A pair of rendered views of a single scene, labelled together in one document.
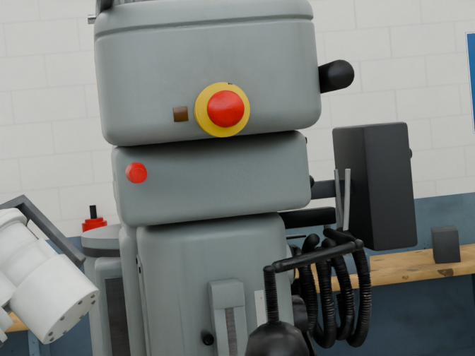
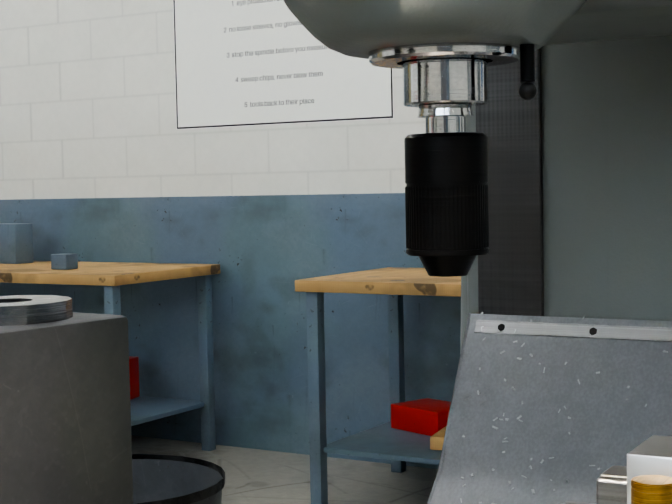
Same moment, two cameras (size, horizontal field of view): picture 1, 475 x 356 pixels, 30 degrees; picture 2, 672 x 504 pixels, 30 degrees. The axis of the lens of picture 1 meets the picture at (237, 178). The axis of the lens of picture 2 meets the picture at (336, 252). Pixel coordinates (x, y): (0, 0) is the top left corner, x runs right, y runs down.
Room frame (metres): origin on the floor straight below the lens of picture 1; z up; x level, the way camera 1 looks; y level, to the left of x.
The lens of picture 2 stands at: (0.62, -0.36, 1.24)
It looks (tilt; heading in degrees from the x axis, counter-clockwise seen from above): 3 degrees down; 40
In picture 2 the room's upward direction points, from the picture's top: 1 degrees counter-clockwise
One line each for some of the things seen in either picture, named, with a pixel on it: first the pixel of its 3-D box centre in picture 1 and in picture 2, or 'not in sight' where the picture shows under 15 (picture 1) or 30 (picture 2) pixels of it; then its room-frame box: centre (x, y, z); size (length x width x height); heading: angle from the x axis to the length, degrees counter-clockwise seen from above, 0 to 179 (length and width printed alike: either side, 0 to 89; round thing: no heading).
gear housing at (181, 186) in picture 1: (201, 174); not in sight; (1.25, 0.05, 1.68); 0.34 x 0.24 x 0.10; 9
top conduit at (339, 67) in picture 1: (295, 86); not in sight; (1.26, -0.09, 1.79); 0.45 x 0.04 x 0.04; 9
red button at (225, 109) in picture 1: (225, 109); not in sight; (0.96, 0.01, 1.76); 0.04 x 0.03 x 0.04; 99
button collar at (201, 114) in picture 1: (221, 109); not in sight; (0.98, 0.01, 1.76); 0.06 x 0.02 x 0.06; 99
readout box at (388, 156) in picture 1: (375, 184); not in sight; (1.55, -0.24, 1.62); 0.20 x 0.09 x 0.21; 9
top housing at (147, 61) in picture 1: (193, 80); not in sight; (1.22, 0.05, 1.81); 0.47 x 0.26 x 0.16; 9
